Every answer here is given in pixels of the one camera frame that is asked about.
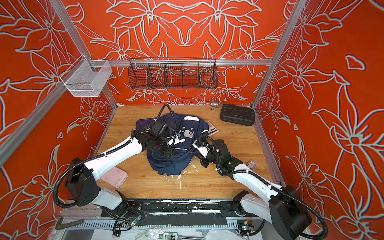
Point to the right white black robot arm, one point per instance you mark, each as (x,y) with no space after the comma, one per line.
(281,206)

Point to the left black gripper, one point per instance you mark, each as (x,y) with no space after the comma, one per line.
(168,151)

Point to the dark metal hex key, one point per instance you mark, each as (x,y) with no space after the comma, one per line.
(60,225)

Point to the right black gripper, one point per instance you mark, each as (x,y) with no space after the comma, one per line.
(202,159)

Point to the navy blue student backpack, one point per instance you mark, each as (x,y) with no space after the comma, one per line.
(189,129)

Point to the pink flat case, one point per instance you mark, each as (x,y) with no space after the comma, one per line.
(115,177)

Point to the black plastic tool case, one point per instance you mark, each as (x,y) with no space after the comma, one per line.
(237,115)

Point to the white wire mesh basket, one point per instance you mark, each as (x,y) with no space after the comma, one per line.
(86,78)

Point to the purple notebook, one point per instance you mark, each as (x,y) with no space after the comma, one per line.
(144,125)

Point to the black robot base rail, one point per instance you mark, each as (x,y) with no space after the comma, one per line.
(204,213)

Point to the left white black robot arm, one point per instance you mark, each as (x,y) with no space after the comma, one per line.
(78,185)

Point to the pink calculator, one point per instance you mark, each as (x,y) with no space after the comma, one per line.
(212,129)

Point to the small silver metal cylinder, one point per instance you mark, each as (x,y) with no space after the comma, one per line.
(214,105)

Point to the black wire wall basket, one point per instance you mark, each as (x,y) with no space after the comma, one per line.
(173,74)

